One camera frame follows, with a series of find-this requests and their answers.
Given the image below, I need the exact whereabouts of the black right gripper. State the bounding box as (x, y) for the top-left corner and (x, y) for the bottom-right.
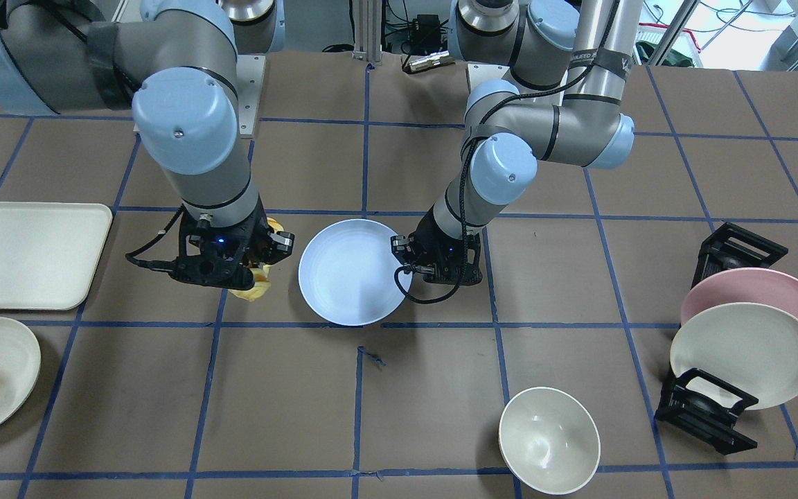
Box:
(169, 201), (272, 290)

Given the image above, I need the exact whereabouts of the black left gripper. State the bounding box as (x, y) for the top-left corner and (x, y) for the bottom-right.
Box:
(409, 211), (484, 286)

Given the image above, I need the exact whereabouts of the yellow spiral bread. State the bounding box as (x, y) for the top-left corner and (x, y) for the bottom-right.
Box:
(228, 217), (286, 303)

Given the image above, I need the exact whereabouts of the blue plate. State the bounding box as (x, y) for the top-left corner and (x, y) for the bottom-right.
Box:
(299, 219), (411, 326)

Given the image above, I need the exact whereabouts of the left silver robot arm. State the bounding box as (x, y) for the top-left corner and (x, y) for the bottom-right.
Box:
(391, 1), (641, 286)

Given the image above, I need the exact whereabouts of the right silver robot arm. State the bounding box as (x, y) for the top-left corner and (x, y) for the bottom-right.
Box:
(0, 1), (294, 292)

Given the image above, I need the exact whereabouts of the black plate rack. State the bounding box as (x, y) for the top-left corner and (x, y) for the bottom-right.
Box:
(653, 222), (789, 455)

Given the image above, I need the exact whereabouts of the pink plate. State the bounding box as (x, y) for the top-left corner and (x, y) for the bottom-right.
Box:
(680, 268), (798, 325)

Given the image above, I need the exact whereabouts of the cream plate in rack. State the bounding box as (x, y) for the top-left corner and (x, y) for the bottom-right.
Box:
(669, 302), (798, 410)

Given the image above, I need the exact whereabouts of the white rectangular tray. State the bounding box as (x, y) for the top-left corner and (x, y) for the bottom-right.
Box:
(0, 202), (113, 310)

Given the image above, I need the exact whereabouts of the white bowl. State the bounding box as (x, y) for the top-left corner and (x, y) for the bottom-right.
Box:
(498, 387), (601, 495)

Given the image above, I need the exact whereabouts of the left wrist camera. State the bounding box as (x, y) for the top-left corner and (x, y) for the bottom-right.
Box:
(390, 234), (419, 268)

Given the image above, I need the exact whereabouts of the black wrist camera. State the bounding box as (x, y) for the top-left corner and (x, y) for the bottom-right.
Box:
(263, 231), (295, 265)

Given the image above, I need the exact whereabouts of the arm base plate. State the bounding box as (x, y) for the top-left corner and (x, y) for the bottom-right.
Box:
(236, 55), (267, 139)

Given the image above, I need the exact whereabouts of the aluminium frame post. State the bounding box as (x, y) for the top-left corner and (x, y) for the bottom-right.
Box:
(348, 0), (386, 67)

